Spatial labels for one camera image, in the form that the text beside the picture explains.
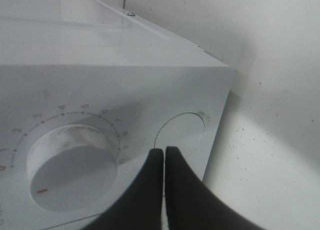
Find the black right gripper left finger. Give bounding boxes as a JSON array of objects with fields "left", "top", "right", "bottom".
[{"left": 83, "top": 148, "right": 164, "bottom": 230}]

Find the lower white timer knob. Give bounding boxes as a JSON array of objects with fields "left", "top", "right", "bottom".
[{"left": 26, "top": 124, "right": 118, "bottom": 212}]

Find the round door release button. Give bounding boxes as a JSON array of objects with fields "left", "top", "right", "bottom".
[{"left": 153, "top": 112, "right": 209, "bottom": 165}]

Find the white microwave oven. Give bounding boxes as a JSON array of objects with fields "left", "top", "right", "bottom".
[{"left": 0, "top": 0, "right": 233, "bottom": 230}]

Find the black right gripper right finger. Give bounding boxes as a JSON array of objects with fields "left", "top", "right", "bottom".
[{"left": 165, "top": 146, "right": 262, "bottom": 230}]

